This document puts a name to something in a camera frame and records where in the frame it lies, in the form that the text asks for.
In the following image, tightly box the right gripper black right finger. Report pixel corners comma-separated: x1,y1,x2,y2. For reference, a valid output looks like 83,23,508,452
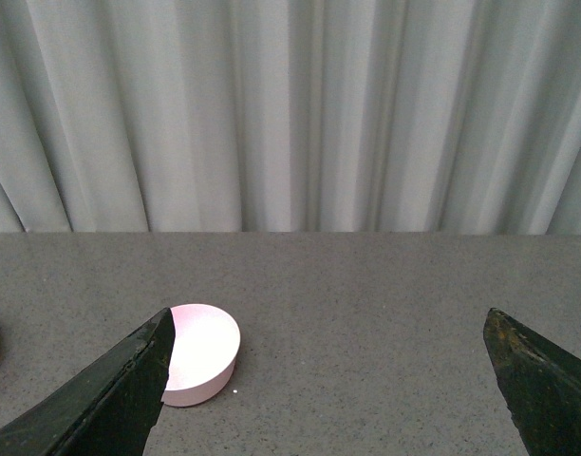
483,308,581,455

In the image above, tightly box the pink bowl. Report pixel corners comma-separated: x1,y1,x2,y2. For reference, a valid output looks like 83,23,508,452
162,303,241,408

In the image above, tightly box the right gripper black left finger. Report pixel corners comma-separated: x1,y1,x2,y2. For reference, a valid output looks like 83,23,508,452
0,308,175,455

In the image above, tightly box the white curtain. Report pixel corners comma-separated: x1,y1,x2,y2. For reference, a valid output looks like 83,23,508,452
0,1,581,235

